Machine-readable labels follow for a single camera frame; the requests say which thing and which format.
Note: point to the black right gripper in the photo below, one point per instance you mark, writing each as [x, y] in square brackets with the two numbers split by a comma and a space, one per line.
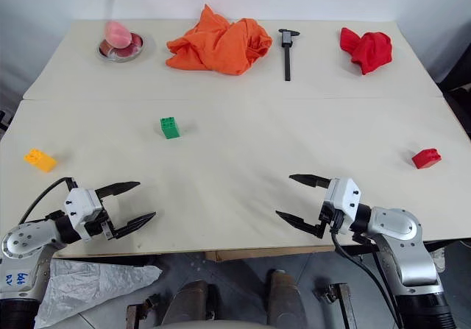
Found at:
[333, 219]

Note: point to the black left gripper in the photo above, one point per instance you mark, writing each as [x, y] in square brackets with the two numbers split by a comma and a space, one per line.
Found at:
[106, 227]

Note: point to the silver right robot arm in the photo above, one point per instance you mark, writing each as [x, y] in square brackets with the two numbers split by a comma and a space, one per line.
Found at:
[401, 226]

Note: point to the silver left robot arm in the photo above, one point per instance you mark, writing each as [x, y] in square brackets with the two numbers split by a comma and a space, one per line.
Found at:
[22, 238]

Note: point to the brown cardboard strip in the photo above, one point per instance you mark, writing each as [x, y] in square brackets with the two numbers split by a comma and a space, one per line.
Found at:
[257, 253]

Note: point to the white plastic sheet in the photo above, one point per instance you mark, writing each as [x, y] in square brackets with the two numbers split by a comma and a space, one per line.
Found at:
[92, 281]

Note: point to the green toy brick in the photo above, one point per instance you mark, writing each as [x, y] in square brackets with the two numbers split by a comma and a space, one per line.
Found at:
[170, 128]

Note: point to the yellow toy brick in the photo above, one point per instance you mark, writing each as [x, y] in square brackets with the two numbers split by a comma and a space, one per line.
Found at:
[40, 161]

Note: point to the dark rounded shape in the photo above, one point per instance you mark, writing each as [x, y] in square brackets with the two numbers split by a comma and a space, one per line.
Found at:
[285, 299]
[189, 303]

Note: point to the red toy brick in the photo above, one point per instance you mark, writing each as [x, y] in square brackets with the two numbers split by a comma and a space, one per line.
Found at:
[425, 158]

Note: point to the black vernier caliper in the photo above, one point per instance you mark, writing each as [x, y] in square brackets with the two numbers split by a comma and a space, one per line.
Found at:
[287, 60]

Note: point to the round metal bowl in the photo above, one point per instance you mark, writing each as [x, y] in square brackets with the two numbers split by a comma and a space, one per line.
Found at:
[119, 59]

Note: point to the red fruit in bowl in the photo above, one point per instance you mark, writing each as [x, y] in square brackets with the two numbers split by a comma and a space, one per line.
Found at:
[129, 51]

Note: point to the red crumpled cloth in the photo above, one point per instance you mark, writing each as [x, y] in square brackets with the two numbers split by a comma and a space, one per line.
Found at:
[371, 51]

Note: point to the pink peach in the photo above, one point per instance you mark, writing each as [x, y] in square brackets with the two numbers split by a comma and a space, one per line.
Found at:
[117, 34]

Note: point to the orange crumpled cloth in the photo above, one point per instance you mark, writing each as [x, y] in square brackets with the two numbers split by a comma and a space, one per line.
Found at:
[217, 45]

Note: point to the black chair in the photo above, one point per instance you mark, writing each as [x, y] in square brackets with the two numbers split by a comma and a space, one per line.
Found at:
[460, 86]

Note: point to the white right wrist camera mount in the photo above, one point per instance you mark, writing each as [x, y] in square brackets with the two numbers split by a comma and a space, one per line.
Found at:
[346, 196]

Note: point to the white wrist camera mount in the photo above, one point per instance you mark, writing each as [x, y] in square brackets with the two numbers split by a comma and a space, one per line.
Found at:
[346, 196]
[82, 205]

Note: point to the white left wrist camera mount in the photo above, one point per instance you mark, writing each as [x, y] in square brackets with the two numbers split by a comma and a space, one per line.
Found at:
[82, 205]

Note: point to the dark metal bracket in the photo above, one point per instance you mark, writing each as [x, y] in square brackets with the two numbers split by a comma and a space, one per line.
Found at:
[138, 312]
[342, 299]

